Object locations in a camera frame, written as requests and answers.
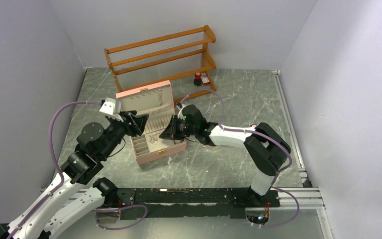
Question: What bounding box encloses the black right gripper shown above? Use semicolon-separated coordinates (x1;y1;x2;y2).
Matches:
160;115;197;140

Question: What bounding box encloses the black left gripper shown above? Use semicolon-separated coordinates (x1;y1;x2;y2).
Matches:
99;110;149;159

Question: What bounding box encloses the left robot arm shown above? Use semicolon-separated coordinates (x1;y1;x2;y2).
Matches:
0;111;149;239

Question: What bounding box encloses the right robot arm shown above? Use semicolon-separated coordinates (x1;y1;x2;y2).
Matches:
160;105;292;206

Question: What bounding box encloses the pink jewelry box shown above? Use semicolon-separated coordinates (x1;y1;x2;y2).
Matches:
116;80;187;166

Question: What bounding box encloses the red black stamp on shelf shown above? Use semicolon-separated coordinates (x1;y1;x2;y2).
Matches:
193;72;202;86

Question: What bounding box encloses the red white small box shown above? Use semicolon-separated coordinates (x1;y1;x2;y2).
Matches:
200;73;210;85

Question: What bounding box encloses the wooden shelf rack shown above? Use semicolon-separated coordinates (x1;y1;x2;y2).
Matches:
104;25;216;93

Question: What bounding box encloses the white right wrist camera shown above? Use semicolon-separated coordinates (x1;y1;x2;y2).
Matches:
176;102;187;115

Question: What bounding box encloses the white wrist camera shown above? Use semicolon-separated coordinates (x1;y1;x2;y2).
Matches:
176;102;187;115
99;98;123;121

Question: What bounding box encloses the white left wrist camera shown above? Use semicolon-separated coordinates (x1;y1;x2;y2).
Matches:
99;98;123;121

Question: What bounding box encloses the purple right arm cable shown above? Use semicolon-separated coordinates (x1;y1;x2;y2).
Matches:
179;89;293;185

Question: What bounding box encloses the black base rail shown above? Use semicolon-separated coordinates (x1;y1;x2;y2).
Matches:
39;187;325;220

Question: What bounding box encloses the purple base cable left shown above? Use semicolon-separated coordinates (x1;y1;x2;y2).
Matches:
95;204;148;231

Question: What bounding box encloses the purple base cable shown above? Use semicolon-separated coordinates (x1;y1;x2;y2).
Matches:
95;204;148;231
250;187;300;229

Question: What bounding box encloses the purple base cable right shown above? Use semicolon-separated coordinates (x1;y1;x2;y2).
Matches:
250;187;300;229

